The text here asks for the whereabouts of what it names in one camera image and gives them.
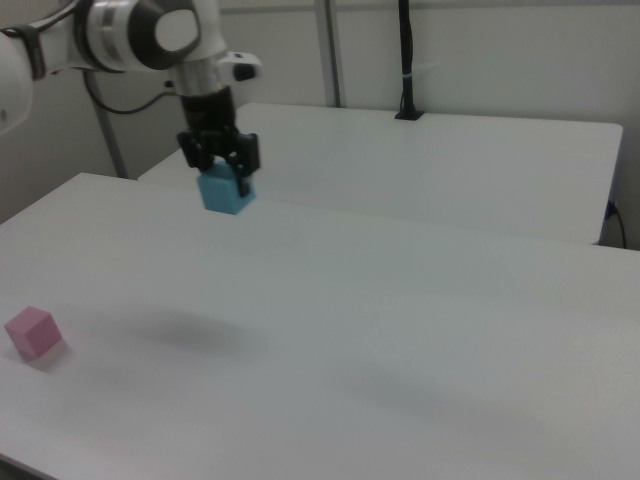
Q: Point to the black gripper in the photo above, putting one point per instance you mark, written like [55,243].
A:
[215,125]

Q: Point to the blue cube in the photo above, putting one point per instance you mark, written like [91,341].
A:
[222,195]

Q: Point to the aluminium frame post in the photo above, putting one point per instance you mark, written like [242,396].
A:
[331,50]
[112,145]

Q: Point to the black camera stand pole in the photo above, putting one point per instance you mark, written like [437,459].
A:
[407,60]

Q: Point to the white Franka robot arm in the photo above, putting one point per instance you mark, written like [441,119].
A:
[125,35]

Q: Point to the white side table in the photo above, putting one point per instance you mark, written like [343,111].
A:
[425,165]

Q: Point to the pink cube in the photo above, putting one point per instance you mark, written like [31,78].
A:
[32,334]

